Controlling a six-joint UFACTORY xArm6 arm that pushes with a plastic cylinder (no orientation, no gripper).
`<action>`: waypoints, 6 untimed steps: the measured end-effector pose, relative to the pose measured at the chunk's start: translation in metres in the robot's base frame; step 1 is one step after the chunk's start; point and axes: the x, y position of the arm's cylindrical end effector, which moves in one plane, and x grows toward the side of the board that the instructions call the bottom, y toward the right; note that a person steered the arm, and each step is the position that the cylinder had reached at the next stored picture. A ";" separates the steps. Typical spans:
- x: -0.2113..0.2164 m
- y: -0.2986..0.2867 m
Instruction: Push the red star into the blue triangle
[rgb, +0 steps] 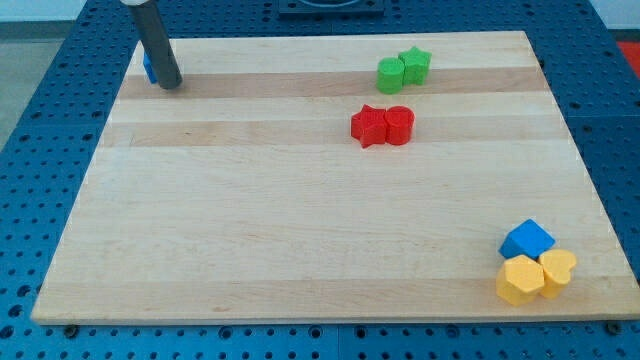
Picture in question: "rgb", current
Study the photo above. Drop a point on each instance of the blue cube block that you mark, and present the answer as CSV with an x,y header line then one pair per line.
x,y
528,239

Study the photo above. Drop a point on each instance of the red star block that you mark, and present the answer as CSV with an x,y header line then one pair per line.
x,y
369,126

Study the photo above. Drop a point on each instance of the yellow heart block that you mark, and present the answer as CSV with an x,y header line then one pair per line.
x,y
557,265

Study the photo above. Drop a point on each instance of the green cylinder block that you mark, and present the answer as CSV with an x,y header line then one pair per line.
x,y
390,75

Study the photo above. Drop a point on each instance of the yellow pentagon block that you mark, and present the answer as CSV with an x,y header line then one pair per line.
x,y
519,280

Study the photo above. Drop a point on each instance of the green star block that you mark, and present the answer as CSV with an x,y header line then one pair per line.
x,y
417,65

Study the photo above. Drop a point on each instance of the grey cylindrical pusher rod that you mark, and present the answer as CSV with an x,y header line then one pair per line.
x,y
155,42

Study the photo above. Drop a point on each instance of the wooden board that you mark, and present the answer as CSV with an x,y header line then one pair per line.
x,y
241,196

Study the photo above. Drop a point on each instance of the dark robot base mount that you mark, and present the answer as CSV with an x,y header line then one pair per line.
x,y
295,8

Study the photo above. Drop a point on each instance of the blue triangle block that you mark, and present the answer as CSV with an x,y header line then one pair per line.
x,y
147,64

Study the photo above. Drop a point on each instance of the red cylinder block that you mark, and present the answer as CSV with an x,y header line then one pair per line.
x,y
400,121

